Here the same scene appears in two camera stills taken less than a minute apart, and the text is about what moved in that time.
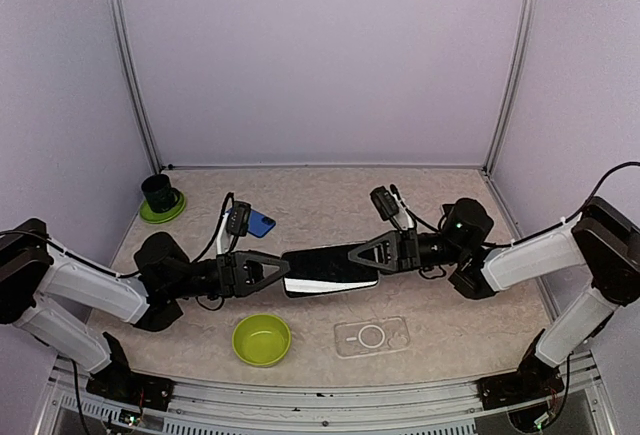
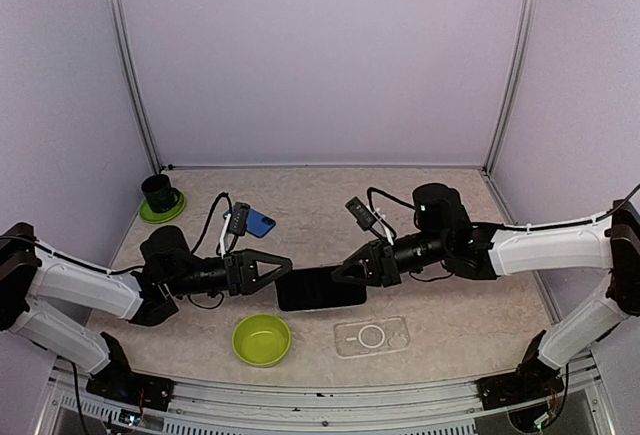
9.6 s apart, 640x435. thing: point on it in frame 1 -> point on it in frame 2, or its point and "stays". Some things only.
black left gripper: [232, 274] stays
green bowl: [261, 340] stays
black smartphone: [331, 263] -> [309, 288]
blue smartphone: [258, 224] stays
